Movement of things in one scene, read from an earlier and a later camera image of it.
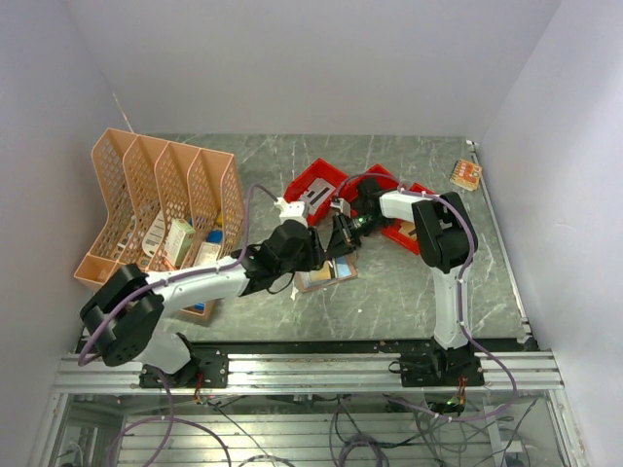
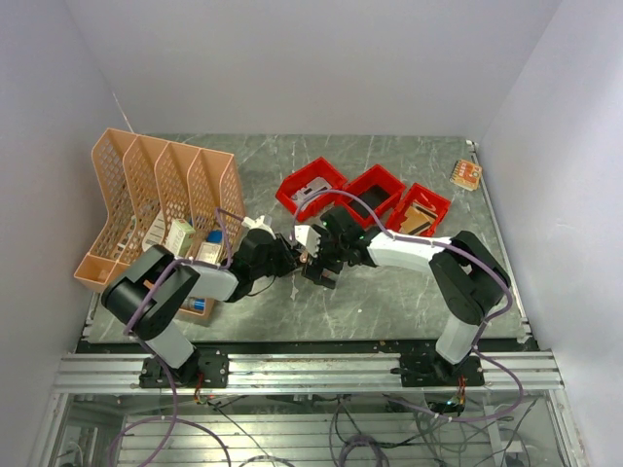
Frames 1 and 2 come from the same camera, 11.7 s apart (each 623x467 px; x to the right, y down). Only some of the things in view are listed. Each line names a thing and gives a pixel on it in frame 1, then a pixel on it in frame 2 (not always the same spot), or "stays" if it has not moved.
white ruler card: (155, 236) stays
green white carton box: (180, 242) stays
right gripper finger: (343, 238) to (313, 272)
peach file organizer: (171, 208) stays
